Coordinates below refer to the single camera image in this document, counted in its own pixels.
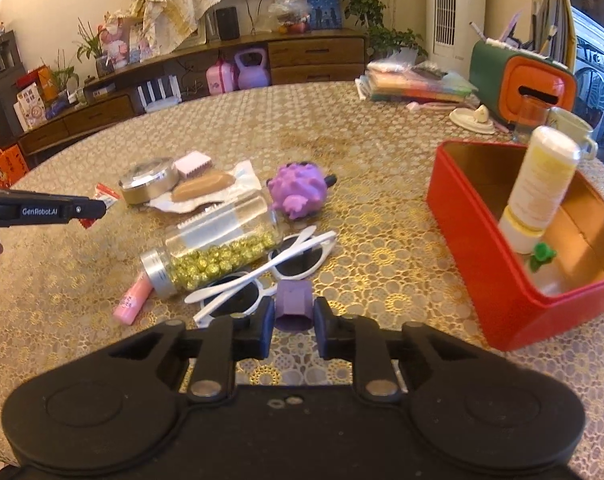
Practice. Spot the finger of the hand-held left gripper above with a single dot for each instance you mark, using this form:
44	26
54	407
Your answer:
91	209

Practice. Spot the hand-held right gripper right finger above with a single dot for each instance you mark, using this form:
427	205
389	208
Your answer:
323	335

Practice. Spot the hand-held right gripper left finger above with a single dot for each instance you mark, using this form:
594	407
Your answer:
265	332

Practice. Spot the purple hexagonal block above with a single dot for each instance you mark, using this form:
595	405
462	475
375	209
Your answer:
294	300

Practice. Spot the white sunglasses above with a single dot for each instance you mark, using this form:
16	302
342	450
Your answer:
299	266

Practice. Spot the glass jar of gold beads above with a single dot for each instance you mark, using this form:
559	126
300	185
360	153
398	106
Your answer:
216	250

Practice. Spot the purple spiky toy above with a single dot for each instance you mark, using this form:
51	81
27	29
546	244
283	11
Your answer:
297	190

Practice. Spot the red tin box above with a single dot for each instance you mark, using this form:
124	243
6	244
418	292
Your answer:
482	260

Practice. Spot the red and white candy packet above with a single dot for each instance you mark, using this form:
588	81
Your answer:
106	192

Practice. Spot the orange paper bag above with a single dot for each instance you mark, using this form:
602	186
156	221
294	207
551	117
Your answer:
6	167

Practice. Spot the round metal tin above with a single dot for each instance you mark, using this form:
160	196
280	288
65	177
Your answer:
146	180

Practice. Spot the pink tube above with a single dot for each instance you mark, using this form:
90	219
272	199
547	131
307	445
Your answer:
131	300

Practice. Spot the pink wafer-shaped eraser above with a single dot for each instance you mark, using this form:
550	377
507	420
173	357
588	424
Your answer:
191	165

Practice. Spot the printed gift bags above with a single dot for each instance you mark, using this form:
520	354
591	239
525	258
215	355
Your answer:
34	100

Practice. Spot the white router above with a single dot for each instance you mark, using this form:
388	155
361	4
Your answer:
157	97

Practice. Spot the dark wooden shelf unit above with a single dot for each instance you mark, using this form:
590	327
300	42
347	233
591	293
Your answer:
4	60

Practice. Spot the white plastic wrapper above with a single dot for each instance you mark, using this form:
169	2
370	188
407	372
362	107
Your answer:
247	180

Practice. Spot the small potted orchid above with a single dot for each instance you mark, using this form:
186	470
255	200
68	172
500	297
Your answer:
94	50

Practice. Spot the pink doll figure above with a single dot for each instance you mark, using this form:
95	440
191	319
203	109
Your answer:
115	40

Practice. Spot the pink kettlebell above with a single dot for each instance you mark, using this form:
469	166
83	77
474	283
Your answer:
219	79

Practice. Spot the purple kettlebell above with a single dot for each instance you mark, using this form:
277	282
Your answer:
253	72

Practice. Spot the black speaker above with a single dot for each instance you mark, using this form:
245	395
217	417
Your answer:
227	24

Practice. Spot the small green toy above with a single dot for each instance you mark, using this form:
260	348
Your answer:
542	255

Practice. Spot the pink plastic spoon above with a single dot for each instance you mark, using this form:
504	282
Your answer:
432	105

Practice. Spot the wooden tv cabinet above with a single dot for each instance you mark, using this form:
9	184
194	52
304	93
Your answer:
302	57

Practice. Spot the white ceramic lid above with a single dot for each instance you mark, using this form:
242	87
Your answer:
469	119

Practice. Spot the white bottle with yellow label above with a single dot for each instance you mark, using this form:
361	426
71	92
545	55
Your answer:
537	180

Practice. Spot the clear plastic bag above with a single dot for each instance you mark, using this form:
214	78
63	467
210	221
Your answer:
289	12

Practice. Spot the clear drinking glass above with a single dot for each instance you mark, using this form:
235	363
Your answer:
529	120

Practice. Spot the blue printed box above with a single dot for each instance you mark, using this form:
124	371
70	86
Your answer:
326	10

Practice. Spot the pale green mug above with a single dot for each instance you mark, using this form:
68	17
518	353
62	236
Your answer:
569	127

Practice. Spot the large green potted plant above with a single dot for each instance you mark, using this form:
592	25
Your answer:
377	15

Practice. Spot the green and orange tissue box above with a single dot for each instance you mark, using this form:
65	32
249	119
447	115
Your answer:
532	75

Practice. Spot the white tower air conditioner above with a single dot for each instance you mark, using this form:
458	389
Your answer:
452	5

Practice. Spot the purple plastic stick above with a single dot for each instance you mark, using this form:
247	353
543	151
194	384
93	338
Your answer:
508	25

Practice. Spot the white washing machine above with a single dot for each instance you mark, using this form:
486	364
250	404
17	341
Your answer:
594	45

